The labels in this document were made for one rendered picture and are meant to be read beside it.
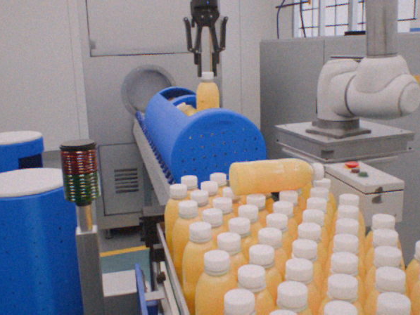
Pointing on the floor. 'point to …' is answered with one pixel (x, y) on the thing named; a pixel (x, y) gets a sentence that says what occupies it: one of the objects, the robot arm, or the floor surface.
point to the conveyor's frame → (166, 306)
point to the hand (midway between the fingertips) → (207, 65)
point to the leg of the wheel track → (147, 186)
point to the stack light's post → (91, 271)
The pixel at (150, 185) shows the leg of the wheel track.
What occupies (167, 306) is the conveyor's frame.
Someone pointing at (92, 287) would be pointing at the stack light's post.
